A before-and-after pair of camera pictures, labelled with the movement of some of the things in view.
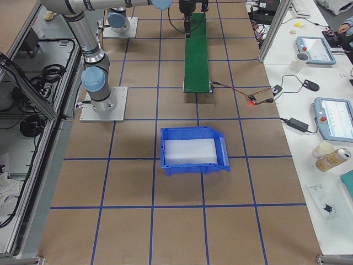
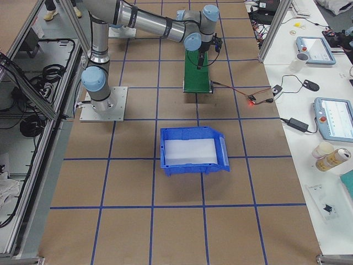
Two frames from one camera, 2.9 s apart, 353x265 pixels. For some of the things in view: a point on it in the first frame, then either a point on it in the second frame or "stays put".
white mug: (299, 62) stays put
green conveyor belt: (196, 75) stays put
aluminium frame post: (283, 6) stays put
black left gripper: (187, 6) → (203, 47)
